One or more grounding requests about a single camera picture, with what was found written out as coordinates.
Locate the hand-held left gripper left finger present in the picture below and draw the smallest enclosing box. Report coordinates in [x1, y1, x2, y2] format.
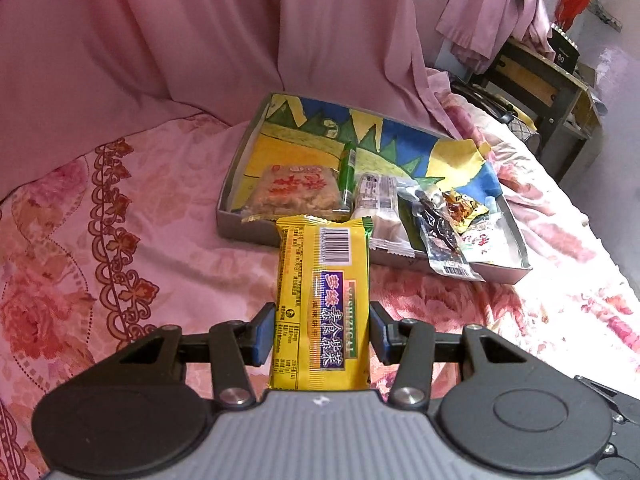
[117, 302, 277, 407]

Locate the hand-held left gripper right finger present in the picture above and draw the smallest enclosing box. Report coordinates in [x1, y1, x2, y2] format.
[368, 301, 526, 409]

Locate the yellow snack packet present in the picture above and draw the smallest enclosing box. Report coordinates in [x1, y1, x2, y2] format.
[267, 214, 375, 394]

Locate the grey cardboard tray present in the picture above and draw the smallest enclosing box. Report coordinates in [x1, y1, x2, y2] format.
[216, 91, 534, 286]

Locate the long clear cracker packet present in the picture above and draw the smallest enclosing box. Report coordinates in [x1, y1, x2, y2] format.
[350, 172, 417, 259]

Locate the brown gold snack packet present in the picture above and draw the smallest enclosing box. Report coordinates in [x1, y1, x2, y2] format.
[397, 182, 464, 259]

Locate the white green snack packet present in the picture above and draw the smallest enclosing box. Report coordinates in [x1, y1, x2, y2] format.
[457, 210, 506, 265]

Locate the square rice cracker packet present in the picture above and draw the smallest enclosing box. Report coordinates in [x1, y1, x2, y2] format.
[242, 163, 352, 224]

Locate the orange dried fruit packet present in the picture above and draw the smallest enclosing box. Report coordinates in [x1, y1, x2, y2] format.
[442, 189, 490, 234]

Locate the green snack stick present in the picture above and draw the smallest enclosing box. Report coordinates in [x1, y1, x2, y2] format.
[337, 142, 359, 209]

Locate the colourful painted paper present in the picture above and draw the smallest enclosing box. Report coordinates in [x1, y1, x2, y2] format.
[235, 94, 502, 222]

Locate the pink floral bedsheet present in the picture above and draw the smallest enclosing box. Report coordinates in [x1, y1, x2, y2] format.
[0, 72, 640, 480]

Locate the wooden desk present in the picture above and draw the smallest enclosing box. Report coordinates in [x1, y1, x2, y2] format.
[470, 37, 607, 187]

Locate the large pink curtain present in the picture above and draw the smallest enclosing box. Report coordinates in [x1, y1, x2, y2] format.
[0, 0, 477, 202]

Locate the black box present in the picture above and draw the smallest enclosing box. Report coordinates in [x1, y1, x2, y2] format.
[547, 22, 584, 69]

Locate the small pink window curtain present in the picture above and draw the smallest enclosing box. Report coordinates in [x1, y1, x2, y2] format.
[435, 0, 559, 77]

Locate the black wire basket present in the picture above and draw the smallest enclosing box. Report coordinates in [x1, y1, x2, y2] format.
[500, 109, 539, 144]

